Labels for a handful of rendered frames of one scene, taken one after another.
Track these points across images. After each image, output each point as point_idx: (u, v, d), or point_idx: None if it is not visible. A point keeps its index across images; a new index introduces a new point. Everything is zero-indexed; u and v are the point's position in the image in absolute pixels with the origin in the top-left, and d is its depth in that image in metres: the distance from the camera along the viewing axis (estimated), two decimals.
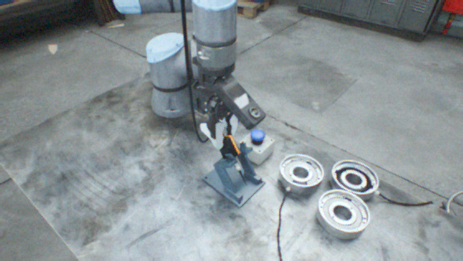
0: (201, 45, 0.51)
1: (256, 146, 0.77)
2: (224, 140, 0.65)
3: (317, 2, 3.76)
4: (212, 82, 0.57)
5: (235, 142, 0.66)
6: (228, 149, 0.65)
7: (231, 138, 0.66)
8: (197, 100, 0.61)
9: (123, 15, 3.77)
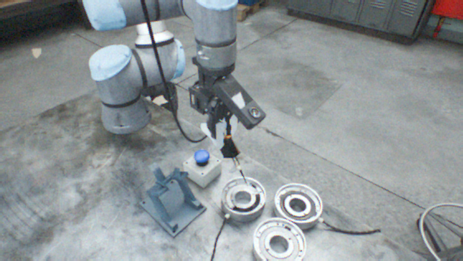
0: (201, 45, 0.51)
1: (200, 168, 0.73)
2: (225, 139, 0.65)
3: (306, 5, 3.72)
4: (212, 82, 0.57)
5: (234, 142, 0.66)
6: (229, 148, 0.66)
7: (231, 138, 0.66)
8: (197, 100, 0.61)
9: None
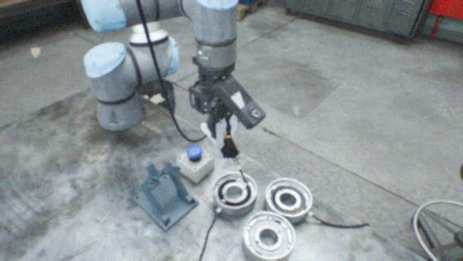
0: (201, 45, 0.51)
1: (193, 163, 0.74)
2: (225, 139, 0.65)
3: (304, 5, 3.73)
4: (212, 82, 0.57)
5: (234, 142, 0.66)
6: (229, 148, 0.66)
7: (231, 138, 0.66)
8: (197, 100, 0.61)
9: None
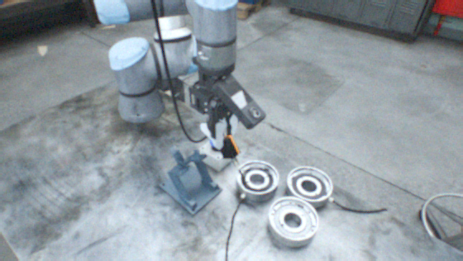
0: (201, 45, 0.51)
1: (216, 152, 0.77)
2: (224, 140, 0.65)
3: (308, 4, 3.76)
4: (212, 82, 0.57)
5: (235, 142, 0.66)
6: (228, 149, 0.65)
7: (231, 138, 0.66)
8: (197, 100, 0.61)
9: None
